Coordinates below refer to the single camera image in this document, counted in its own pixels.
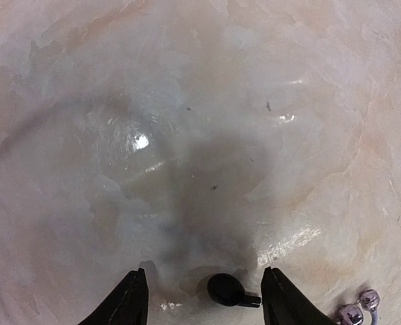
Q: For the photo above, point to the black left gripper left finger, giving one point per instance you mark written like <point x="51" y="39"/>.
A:
<point x="127" y="304"/>

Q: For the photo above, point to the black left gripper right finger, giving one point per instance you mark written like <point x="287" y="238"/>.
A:
<point x="283" y="303"/>

